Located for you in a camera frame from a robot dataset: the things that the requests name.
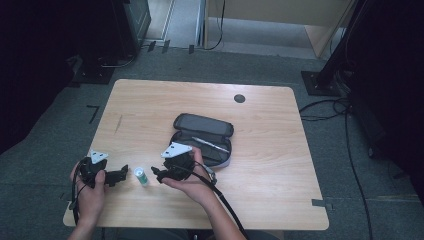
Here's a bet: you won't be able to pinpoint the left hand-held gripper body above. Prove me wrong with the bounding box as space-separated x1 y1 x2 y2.
77 149 109 189

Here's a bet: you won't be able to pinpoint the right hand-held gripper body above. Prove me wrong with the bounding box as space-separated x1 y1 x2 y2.
160 142 195 183

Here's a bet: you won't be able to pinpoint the green and white glue stick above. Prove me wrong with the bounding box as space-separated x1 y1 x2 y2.
133 166 150 187

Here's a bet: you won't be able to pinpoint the black zip pencil case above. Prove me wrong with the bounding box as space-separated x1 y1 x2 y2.
168 112 235 169

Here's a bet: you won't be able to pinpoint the person's right hand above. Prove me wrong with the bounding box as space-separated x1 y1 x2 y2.
169 146 218 206

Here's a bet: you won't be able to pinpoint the person's left hand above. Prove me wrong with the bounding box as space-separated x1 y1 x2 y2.
69 163 108 228

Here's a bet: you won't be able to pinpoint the black angled floor tape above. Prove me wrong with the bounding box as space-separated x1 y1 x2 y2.
86 104 100 125

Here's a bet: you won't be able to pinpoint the black cabinet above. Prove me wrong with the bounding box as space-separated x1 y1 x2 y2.
111 0 152 58

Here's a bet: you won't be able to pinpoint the grey tape strip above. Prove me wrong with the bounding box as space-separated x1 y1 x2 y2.
311 198 334 211

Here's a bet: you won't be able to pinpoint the black metal stand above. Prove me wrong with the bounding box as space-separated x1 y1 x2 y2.
300 0 368 98

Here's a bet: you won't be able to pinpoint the light wooden furniture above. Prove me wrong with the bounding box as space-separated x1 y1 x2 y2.
203 0 355 58

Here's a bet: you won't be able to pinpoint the left hand-held gripper cable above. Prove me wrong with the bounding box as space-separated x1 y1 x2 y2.
69 162 85 228

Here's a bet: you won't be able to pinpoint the hand-held gripper cable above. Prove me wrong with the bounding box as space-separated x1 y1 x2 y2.
69 162 85 228
181 161 250 240

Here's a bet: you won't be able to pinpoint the right hand-held gripper cable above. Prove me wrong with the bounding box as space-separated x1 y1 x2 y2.
181 161 250 240

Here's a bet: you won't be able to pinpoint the black stand base plate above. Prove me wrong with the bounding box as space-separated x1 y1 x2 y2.
68 54 116 86

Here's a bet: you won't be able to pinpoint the hanging black cable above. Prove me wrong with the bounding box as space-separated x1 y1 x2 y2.
203 0 226 52

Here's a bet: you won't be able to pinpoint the black floor cables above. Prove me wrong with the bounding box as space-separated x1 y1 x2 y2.
298 96 374 240

